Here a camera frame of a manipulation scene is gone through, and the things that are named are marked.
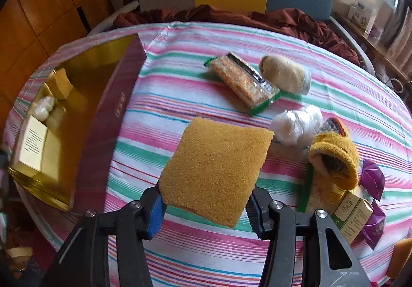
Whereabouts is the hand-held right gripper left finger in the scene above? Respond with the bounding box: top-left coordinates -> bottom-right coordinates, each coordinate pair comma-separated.
42,185 -> 168,287

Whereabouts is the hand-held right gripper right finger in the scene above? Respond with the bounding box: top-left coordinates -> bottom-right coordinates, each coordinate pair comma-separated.
246,187 -> 374,287

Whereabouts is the yellow sponge cloth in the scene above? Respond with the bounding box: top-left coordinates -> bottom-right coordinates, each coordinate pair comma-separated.
159,117 -> 275,229

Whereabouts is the white plastic bag wad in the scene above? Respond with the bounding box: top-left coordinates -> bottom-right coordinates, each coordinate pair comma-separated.
33,96 -> 57,121
269,105 -> 323,147

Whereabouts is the maroon gift box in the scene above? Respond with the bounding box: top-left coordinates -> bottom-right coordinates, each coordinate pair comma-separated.
7,33 -> 147,212

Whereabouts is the green-edged snack packet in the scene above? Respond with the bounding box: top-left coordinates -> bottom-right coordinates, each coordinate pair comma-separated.
296,163 -> 346,213

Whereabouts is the small cream green box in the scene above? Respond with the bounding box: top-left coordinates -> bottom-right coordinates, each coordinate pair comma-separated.
331,190 -> 374,246

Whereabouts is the yellow fuzzy slipper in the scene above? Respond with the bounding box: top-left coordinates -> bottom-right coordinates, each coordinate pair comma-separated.
307,117 -> 359,190

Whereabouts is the striped bed sheet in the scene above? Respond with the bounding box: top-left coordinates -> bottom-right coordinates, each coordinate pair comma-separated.
5,21 -> 411,287

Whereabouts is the purple foil packet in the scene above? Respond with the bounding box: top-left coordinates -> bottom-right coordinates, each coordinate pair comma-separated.
359,206 -> 387,250
360,159 -> 386,202

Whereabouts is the green-ended cracker packet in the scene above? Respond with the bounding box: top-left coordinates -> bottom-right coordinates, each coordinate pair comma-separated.
204,53 -> 281,117

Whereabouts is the cream printed card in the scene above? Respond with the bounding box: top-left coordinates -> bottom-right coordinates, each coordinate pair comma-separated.
18,116 -> 49,172

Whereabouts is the beige rolled towel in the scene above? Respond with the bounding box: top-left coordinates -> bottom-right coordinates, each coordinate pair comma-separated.
259,55 -> 312,94

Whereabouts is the orange foam block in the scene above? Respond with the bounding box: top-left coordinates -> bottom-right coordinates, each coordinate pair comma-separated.
386,237 -> 412,279

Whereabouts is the small yellow box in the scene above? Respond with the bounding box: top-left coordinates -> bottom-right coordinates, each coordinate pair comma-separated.
44,68 -> 74,101

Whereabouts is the maroon blanket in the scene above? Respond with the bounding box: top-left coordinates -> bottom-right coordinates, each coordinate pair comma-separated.
114,5 -> 361,65

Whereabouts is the wooden side shelf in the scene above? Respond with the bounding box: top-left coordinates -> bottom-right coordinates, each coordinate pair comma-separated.
335,13 -> 412,81

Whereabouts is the white carton box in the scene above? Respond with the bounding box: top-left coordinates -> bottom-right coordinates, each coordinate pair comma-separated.
348,0 -> 377,33

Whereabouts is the grey curtain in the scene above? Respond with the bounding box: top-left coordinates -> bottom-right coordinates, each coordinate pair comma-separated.
378,0 -> 412,72

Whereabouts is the wooden wardrobe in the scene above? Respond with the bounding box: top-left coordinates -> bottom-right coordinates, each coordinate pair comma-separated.
0,0 -> 124,133

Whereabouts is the white cable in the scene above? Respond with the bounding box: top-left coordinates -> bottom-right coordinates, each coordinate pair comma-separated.
386,78 -> 404,92

